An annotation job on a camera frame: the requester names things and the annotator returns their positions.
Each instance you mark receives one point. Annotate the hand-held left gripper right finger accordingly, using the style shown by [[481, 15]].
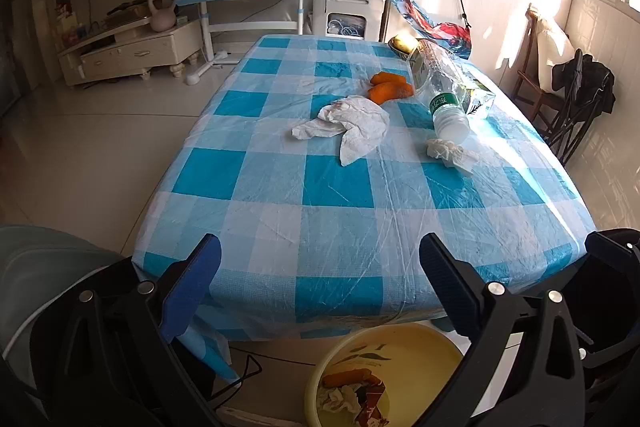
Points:
[[450, 279]]

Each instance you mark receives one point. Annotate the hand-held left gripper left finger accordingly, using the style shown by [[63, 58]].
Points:
[[192, 287]]

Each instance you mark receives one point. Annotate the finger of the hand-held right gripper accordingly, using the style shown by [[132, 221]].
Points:
[[612, 244]]

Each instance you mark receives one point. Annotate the yellow plastic bucket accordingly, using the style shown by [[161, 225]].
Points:
[[425, 357]]

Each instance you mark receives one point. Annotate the red snack wrapper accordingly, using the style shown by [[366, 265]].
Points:
[[372, 407]]

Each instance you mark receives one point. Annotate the clear plastic bottle green label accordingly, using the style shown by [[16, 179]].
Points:
[[450, 112]]

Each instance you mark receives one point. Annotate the large white tissue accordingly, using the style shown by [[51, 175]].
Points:
[[360, 122]]

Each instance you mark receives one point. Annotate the clear plastic packaging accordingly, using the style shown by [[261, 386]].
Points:
[[480, 99]]

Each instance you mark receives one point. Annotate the large orange peel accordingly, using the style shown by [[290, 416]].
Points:
[[392, 92]]

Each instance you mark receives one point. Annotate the black folding chair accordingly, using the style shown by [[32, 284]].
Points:
[[570, 132]]

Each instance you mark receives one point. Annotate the blue checkered tablecloth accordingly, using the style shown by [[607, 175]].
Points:
[[310, 217]]

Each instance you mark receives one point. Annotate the grey green chair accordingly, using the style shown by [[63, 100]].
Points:
[[45, 267]]

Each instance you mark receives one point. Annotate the black jacket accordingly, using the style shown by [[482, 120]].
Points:
[[592, 82]]

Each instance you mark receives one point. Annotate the wooden chair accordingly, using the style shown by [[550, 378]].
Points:
[[530, 82]]

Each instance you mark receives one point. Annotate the white cushion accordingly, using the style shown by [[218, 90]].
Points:
[[550, 47]]

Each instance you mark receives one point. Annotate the dark fruit bowl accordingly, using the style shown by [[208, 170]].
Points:
[[400, 53]]

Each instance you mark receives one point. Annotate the yellow round fruit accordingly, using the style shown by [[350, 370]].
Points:
[[405, 43]]

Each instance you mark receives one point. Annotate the white television stand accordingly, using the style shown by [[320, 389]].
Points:
[[135, 52]]

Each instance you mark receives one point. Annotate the pink kettlebell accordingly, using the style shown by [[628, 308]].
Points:
[[162, 17]]

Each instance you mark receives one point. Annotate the dark flat box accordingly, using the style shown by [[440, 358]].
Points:
[[127, 13]]

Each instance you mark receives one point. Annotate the white air purifier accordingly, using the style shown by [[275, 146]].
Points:
[[350, 7]]

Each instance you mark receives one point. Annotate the white display cabinet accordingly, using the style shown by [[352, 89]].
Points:
[[50, 7]]

